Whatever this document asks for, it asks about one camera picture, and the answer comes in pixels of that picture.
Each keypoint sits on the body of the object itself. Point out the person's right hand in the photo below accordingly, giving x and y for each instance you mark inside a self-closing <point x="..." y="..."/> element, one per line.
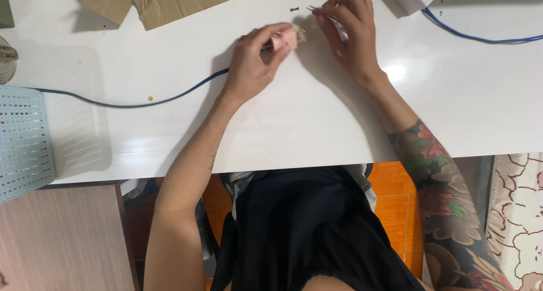
<point x="356" y="40"/>

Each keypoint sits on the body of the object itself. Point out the person's left hand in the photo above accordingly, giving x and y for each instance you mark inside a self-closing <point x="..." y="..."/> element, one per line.
<point x="248" y="68"/>

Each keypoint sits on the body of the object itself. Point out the thin metal screwdriver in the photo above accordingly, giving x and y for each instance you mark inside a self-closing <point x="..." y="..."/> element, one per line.
<point x="341" y="30"/>

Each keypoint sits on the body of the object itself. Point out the pink electrical plug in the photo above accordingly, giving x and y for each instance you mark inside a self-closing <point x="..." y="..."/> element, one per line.
<point x="285" y="40"/>

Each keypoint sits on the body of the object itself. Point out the torn brown cardboard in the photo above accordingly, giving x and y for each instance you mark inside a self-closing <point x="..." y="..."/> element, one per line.
<point x="169" y="0"/>

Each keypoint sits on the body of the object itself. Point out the person's black garment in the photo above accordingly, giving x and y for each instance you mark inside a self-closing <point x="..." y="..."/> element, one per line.
<point x="305" y="231"/>

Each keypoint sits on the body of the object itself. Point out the light blue perforated basket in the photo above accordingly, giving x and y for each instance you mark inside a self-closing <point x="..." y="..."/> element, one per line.
<point x="23" y="142"/>

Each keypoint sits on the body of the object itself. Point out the clear glass object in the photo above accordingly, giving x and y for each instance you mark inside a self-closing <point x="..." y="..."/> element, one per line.
<point x="6" y="60"/>

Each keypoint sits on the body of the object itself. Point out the cream patterned cloth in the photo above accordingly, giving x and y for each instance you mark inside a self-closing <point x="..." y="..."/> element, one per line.
<point x="517" y="223"/>

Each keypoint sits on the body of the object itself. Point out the grey flat object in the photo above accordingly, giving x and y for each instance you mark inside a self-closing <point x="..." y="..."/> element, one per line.
<point x="5" y="6"/>

